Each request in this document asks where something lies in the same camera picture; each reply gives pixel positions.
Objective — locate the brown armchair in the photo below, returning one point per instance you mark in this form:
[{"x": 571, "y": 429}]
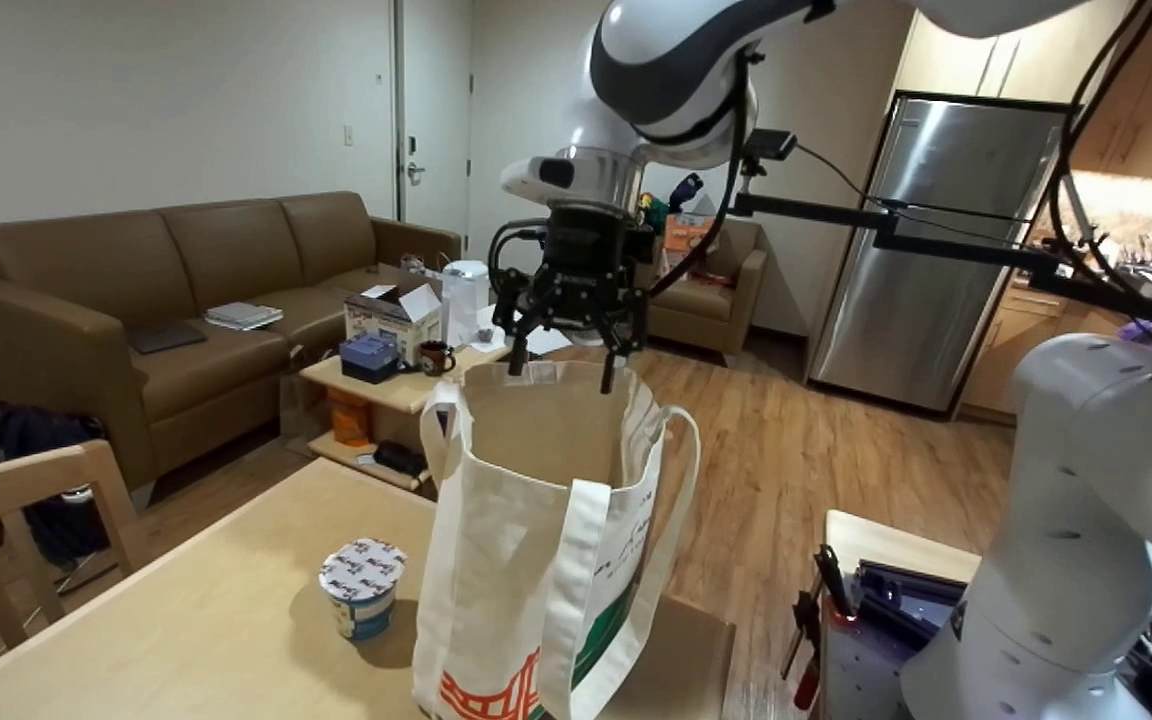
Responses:
[{"x": 714, "y": 302}]

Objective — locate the stainless steel refrigerator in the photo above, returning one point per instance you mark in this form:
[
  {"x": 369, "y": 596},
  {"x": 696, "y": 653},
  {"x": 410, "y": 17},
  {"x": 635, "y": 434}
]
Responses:
[{"x": 963, "y": 177}]

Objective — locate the blue container on coffee table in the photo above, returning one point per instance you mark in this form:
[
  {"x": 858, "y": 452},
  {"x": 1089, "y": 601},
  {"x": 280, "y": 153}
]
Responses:
[{"x": 369, "y": 356}]

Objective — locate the orange black clamp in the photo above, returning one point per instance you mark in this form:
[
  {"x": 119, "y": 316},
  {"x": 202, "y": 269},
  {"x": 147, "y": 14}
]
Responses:
[{"x": 802, "y": 669}]

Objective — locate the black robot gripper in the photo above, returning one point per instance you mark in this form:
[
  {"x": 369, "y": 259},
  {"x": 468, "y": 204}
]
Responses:
[{"x": 585, "y": 282}]

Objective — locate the orange bag on armchair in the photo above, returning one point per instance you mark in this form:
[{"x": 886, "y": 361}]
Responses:
[{"x": 680, "y": 232}]

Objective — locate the cardboard box on coffee table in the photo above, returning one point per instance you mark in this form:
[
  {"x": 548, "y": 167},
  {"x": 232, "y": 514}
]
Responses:
[{"x": 406, "y": 311}]

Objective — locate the brown leather sofa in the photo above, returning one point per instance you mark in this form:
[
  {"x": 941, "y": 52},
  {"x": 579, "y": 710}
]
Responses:
[{"x": 78, "y": 285}]

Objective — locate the black camera on boom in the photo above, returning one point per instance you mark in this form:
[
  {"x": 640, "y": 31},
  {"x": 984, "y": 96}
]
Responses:
[{"x": 771, "y": 144}]

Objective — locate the wooden coffee table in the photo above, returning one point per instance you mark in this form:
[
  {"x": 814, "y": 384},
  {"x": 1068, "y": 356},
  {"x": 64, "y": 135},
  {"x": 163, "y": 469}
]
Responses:
[{"x": 373, "y": 425}]

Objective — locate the wooden chair with green seat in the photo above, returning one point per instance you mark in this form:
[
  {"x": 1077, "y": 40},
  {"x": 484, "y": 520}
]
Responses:
[{"x": 28, "y": 596}]

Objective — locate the papers on sofa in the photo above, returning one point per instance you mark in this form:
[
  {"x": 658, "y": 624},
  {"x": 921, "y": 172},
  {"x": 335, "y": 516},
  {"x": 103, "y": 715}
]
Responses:
[{"x": 243, "y": 316}]

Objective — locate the white canvas tote bag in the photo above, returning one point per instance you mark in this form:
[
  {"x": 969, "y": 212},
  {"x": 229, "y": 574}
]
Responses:
[{"x": 563, "y": 493}]

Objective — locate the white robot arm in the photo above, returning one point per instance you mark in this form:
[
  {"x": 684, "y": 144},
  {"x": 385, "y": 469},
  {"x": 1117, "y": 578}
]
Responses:
[{"x": 1067, "y": 585}]

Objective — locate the white water pitcher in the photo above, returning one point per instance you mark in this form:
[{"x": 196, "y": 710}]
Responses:
[{"x": 465, "y": 293}]

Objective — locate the black laptop on sofa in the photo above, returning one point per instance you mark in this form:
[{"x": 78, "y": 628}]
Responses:
[{"x": 167, "y": 338}]

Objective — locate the white door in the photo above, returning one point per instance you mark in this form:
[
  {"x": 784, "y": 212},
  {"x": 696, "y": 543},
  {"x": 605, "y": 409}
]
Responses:
[{"x": 432, "y": 112}]

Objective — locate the yogurt cup with patterned lid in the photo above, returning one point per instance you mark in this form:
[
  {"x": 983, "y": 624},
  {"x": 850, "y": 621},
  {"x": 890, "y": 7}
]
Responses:
[{"x": 363, "y": 585}]

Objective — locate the light wooden dining table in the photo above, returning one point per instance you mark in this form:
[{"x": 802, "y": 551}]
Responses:
[{"x": 232, "y": 621}]

